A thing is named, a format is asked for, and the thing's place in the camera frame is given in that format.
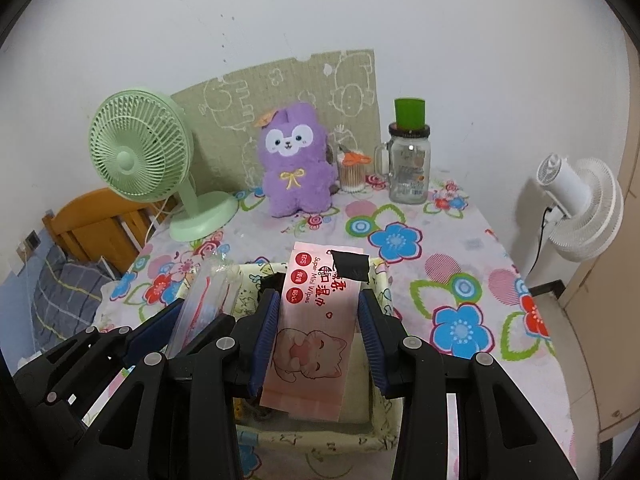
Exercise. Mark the white fan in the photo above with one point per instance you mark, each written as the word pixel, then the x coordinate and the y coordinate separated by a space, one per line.
pixel 585 210

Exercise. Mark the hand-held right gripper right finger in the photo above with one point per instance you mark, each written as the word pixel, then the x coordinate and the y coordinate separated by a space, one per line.
pixel 372 345

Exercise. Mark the orange wooden chair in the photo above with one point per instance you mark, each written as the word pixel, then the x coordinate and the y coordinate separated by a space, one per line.
pixel 90 220

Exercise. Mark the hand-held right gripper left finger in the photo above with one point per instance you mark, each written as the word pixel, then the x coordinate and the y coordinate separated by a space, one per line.
pixel 264 340

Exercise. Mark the clear plastic packet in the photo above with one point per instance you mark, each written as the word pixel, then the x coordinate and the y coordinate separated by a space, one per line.
pixel 207 295

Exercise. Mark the wall socket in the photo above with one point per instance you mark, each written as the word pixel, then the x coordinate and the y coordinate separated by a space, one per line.
pixel 31 241

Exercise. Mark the glass jar mug green lid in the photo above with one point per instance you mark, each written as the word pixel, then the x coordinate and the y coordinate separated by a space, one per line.
pixel 409 170

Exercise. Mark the green cartoon foam board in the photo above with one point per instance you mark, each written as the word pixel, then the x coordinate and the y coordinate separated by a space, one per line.
pixel 230 105

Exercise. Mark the green desk fan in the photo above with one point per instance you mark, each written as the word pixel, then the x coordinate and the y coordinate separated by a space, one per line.
pixel 135 155

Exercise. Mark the cotton swab container orange lid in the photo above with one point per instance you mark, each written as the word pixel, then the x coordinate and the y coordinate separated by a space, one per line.
pixel 352 175

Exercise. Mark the blue plaid bedding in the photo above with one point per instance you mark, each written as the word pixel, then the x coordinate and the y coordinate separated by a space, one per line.
pixel 55 290

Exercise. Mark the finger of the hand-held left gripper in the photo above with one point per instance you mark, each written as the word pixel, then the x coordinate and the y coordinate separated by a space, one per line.
pixel 150 332

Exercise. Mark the purple plush toy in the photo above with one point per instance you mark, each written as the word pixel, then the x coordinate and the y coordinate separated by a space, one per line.
pixel 295 170

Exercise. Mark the pink wet wipes packet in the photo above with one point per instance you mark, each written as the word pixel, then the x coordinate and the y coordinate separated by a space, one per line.
pixel 315 340

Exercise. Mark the yellow cartoon fabric storage basket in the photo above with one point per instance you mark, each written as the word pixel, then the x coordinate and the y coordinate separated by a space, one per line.
pixel 310 440

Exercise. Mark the floral tablecloth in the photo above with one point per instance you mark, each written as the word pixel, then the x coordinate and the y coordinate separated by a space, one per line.
pixel 480 240

